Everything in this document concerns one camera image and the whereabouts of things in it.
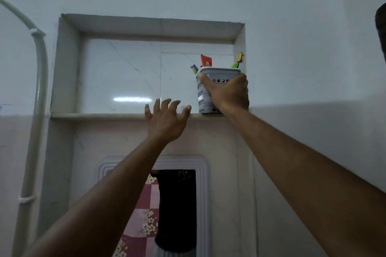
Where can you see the person's right hand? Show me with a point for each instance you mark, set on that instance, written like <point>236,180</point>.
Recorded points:
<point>230,94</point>

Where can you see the person's left hand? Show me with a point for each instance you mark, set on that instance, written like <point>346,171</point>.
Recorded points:
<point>166,124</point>

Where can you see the grey perforated plastic holder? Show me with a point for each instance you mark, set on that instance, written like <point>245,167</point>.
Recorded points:
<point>203,97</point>

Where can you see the orange toothpaste tube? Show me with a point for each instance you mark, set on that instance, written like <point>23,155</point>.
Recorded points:
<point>206,61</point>

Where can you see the person's right forearm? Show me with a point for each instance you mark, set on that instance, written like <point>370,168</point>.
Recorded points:
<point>307,181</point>

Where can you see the person's left forearm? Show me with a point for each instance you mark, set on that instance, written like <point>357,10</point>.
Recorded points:
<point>99,205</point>

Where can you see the green yellow purple toothbrush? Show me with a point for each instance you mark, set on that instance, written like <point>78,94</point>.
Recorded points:
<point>239,58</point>

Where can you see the white pipe clamp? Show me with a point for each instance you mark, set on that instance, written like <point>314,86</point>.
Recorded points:
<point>27,199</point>
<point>37,32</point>

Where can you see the white framed wall mirror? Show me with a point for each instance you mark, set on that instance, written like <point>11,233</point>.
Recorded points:
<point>178,205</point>

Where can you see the white wall pipe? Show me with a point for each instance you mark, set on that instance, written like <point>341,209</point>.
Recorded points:
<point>41,85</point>

